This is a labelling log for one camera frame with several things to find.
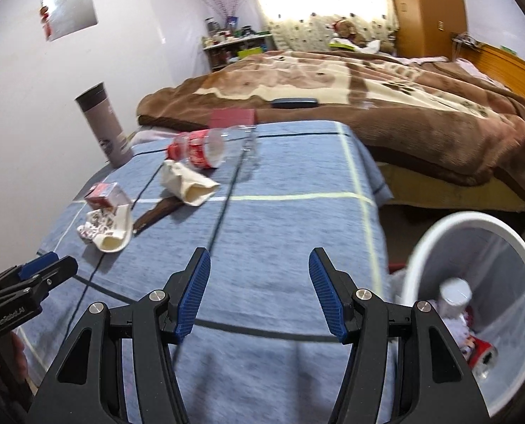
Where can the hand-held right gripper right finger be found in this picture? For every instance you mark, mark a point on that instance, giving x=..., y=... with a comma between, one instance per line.
x=328, y=296

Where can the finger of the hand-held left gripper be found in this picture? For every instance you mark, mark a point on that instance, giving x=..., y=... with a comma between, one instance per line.
x=59, y=274
x=39, y=263

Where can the purple flower branches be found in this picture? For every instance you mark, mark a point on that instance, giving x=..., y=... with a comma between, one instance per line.
x=225, y=4

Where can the power strip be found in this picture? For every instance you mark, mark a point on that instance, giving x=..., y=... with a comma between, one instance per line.
x=465, y=39

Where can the cluttered white shelf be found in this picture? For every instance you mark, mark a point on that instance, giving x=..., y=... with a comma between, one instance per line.
x=218, y=53

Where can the red hanging ornament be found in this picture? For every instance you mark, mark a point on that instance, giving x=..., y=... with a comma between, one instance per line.
x=47, y=26

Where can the pink bed sheet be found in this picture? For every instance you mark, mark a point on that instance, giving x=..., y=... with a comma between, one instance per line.
x=470, y=68

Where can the grey thermos bottle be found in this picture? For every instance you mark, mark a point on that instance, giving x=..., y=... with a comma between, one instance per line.
x=103, y=128

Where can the blue checked tablecloth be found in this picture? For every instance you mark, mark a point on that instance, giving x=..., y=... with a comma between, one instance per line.
x=267, y=238

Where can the dark flat phone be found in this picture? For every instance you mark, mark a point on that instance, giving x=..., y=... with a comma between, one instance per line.
x=295, y=103

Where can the wall mirror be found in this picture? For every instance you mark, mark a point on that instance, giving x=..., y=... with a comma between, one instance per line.
x=72, y=9

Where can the brown printed blanket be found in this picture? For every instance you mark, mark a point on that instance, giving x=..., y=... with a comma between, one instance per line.
x=421, y=110

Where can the wooden headboard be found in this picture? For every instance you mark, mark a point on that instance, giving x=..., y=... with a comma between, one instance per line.
x=510, y=62

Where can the red flat box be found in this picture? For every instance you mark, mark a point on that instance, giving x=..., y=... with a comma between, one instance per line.
x=231, y=119

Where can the brown bed base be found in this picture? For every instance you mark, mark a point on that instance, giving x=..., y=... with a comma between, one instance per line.
x=443, y=194

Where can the clear plastic bottle red label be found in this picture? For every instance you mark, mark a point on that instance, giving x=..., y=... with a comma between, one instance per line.
x=196, y=148

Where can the wooden wardrobe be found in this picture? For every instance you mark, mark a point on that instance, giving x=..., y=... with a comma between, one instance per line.
x=426, y=9

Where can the brown teddy bear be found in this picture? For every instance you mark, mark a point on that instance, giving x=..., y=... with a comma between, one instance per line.
x=346, y=31

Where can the crushed red soda can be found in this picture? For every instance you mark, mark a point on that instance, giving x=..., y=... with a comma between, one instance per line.
x=454, y=293
x=481, y=353

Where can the person's left hand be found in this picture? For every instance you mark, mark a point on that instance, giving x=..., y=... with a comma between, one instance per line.
x=17, y=362

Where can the white round trash bin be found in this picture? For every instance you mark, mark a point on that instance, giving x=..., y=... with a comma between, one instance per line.
x=426, y=247

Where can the beige paper cup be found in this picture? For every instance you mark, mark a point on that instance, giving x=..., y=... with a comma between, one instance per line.
x=192, y=190

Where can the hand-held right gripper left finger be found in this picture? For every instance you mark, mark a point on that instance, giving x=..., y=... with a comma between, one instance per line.
x=194, y=291

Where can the green flat box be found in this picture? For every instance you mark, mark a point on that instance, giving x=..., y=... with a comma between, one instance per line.
x=340, y=45

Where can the printed paper cup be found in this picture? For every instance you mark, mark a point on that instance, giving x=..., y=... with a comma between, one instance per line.
x=112, y=238

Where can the red white milk carton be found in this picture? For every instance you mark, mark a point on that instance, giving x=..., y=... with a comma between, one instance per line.
x=105, y=194

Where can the clear plastic cup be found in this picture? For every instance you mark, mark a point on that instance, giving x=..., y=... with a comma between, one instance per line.
x=249, y=141

